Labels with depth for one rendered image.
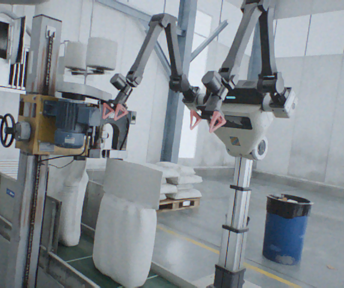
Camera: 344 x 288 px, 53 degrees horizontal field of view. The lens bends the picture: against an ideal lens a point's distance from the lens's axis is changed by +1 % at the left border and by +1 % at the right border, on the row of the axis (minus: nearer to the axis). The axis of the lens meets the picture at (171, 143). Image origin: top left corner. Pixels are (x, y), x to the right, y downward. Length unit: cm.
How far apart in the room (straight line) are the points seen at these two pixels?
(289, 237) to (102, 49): 271
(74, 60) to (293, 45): 902
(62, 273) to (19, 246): 28
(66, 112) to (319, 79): 882
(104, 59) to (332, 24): 894
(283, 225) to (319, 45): 727
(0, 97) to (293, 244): 376
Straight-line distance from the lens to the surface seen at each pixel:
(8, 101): 480
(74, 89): 180
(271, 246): 389
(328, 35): 1039
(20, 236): 212
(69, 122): 182
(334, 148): 978
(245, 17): 156
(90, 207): 289
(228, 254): 224
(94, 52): 193
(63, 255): 235
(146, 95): 769
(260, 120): 190
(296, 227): 381
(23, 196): 205
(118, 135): 223
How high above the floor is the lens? 127
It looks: 3 degrees down
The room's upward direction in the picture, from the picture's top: 7 degrees clockwise
